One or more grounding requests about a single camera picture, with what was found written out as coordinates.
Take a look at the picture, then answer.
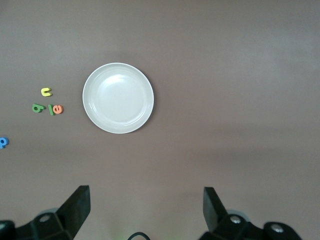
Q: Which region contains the green foam letter g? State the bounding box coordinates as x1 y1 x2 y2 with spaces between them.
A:
31 103 47 114

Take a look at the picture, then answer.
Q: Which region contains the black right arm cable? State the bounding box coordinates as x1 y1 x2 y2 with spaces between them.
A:
127 231 150 240

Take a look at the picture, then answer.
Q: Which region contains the beige plate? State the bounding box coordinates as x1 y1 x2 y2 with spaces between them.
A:
82 62 155 135

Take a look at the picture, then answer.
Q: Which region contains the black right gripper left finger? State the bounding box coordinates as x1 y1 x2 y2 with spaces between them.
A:
0 184 91 240

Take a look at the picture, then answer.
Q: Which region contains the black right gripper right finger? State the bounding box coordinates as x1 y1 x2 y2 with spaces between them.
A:
199 186 305 240

